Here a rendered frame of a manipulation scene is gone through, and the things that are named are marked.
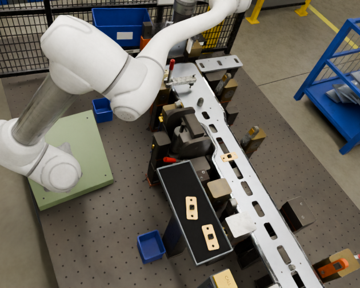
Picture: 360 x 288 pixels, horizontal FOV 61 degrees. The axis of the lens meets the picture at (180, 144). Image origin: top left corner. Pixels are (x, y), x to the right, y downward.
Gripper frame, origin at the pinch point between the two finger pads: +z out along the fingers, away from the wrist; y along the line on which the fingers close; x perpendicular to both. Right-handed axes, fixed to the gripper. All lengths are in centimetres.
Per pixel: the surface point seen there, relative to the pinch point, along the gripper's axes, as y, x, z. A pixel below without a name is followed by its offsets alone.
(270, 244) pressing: 10, -89, 26
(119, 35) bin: -15.8, 35.5, 15.5
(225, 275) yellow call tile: -19, -94, 10
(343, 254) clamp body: 34, -103, 20
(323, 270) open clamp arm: 25, -105, 25
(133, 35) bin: -8.0, 34.8, 16.2
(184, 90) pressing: 10.0, -1.2, 26.0
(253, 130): 27, -41, 17
